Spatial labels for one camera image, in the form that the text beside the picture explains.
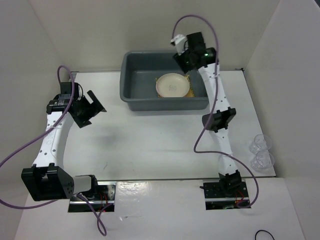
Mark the clear plastic cup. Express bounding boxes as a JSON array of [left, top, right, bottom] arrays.
[[249, 134, 272, 154], [250, 150, 275, 172]]

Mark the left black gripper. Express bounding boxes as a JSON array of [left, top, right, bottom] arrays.
[[74, 90, 106, 128]]

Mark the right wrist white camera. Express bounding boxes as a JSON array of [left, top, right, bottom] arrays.
[[170, 34, 187, 55]]

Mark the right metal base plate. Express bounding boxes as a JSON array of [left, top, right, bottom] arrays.
[[199, 179, 250, 210]]

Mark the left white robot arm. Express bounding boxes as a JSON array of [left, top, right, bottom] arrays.
[[21, 82, 106, 202]]

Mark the white bowl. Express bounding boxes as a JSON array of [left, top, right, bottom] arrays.
[[155, 72, 191, 99]]

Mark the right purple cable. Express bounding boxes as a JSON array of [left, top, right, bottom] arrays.
[[171, 14, 260, 209]]

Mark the grey plastic bin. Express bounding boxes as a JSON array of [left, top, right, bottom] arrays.
[[119, 51, 214, 111]]

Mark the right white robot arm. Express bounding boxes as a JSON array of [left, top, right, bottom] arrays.
[[170, 32, 242, 197]]

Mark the black cable loop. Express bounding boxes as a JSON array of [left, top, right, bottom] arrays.
[[255, 229, 275, 240]]

